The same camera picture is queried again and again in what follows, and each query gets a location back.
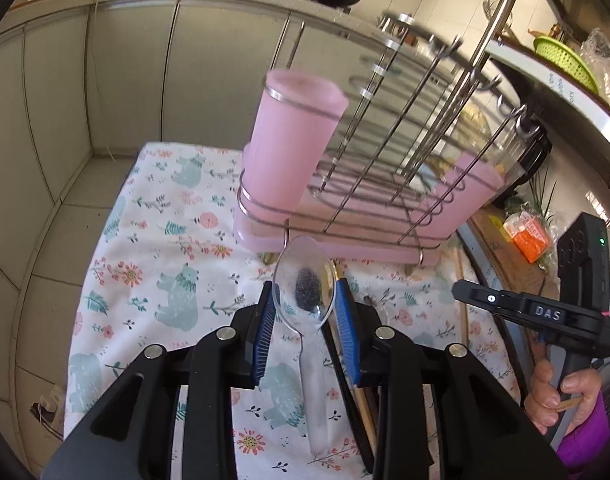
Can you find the clear plastic bag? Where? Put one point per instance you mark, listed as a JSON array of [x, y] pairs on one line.
[[595, 51]]

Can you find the person's right hand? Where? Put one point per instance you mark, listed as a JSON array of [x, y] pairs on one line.
[[542, 403]]

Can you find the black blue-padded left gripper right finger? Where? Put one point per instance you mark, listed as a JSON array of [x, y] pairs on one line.
[[378, 356]]

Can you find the green plastic basket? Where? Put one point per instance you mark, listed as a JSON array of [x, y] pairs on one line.
[[567, 60]]

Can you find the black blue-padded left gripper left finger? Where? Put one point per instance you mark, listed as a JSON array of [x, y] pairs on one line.
[[232, 356]]

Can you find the orange packet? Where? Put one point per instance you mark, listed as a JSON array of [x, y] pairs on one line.
[[528, 235]]

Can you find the clear plastic spoon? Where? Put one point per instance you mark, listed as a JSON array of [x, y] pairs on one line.
[[303, 287]]

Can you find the floral bear print cloth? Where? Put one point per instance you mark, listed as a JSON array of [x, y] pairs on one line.
[[168, 270]]

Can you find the steel wire dish rack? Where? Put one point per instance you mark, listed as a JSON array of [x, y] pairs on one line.
[[410, 95]]

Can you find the pink plastic drip tray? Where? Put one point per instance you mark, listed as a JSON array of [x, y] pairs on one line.
[[384, 217]]

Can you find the purple sleeve forearm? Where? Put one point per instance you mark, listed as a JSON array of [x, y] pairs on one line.
[[583, 445]]

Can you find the black blender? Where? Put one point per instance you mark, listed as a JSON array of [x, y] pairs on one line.
[[538, 148]]

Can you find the light wooden chopstick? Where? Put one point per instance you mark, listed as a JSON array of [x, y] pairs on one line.
[[366, 416]]

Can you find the steel shelf unit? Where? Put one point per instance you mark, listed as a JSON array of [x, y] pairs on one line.
[[575, 19]]

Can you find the pink plastic utensil cup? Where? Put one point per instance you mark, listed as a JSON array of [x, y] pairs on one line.
[[296, 117]]

